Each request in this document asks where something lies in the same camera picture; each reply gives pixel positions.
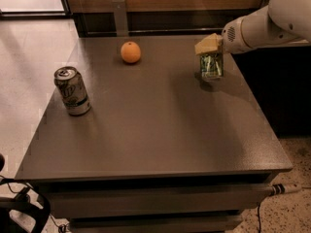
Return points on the grey metal left bracket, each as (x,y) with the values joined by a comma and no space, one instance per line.
(120,18)

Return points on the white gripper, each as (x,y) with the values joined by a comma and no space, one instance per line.
(230,39)

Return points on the green soda can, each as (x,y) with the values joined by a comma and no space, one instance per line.
(211,66)

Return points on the white black handle bar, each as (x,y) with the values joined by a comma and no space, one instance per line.
(279,188)

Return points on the grey table drawer unit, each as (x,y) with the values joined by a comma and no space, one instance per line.
(153,208)

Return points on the orange fruit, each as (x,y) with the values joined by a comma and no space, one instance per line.
(130,52)

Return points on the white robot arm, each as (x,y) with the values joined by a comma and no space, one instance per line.
(278,23)

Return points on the silver white soda can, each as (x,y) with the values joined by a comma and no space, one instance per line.
(71,86)

